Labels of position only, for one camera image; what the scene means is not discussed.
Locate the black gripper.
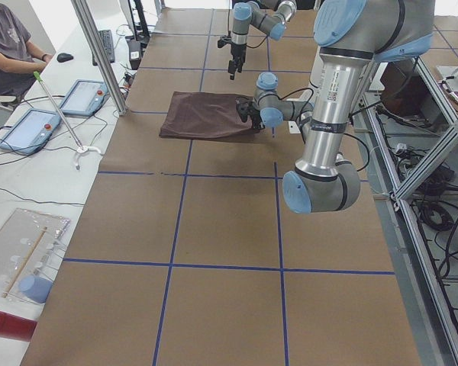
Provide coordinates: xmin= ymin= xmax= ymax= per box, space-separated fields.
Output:
xmin=236 ymin=97 xmax=265 ymax=130
xmin=227 ymin=40 xmax=247 ymax=80

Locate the dark brown t-shirt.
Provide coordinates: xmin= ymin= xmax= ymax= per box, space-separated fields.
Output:
xmin=159 ymin=91 xmax=259 ymax=140

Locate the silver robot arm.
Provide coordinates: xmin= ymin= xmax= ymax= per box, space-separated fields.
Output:
xmin=218 ymin=1 xmax=297 ymax=80
xmin=236 ymin=1 xmax=435 ymax=214

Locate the black keyboard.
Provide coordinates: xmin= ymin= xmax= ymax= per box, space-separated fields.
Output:
xmin=98 ymin=30 xmax=115 ymax=63

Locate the upper teach pendant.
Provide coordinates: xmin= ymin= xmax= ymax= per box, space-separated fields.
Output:
xmin=60 ymin=79 xmax=108 ymax=117

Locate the teach pendant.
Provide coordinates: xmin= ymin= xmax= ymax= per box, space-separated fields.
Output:
xmin=0 ymin=108 xmax=61 ymax=156
xmin=60 ymin=79 xmax=108 ymax=117

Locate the metal reacher grabber tool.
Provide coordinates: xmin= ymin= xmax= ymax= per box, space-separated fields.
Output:
xmin=33 ymin=71 xmax=102 ymax=171

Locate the black computer mouse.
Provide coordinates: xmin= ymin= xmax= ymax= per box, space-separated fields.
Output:
xmin=56 ymin=53 xmax=74 ymax=63

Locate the lower teach pendant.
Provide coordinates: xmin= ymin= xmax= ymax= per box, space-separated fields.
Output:
xmin=0 ymin=108 xmax=61 ymax=156

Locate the seated person in grey shirt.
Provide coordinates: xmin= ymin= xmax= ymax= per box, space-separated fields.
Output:
xmin=0 ymin=3 xmax=53 ymax=97

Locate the clear plastic bag with stick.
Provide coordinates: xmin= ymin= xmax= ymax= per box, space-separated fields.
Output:
xmin=0 ymin=208 xmax=70 ymax=303

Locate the light blue plastic cup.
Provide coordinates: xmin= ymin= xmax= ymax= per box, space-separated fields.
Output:
xmin=18 ymin=274 xmax=53 ymax=303

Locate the red cylinder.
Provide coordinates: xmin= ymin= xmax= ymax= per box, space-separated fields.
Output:
xmin=0 ymin=311 xmax=37 ymax=342

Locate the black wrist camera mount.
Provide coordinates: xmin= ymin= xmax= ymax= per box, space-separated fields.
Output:
xmin=217 ymin=34 xmax=232 ymax=49

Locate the aluminium frame post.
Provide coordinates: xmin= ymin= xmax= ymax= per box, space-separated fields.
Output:
xmin=71 ymin=0 xmax=127 ymax=116

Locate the aluminium frame rail structure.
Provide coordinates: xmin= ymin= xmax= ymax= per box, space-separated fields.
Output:
xmin=353 ymin=49 xmax=458 ymax=365

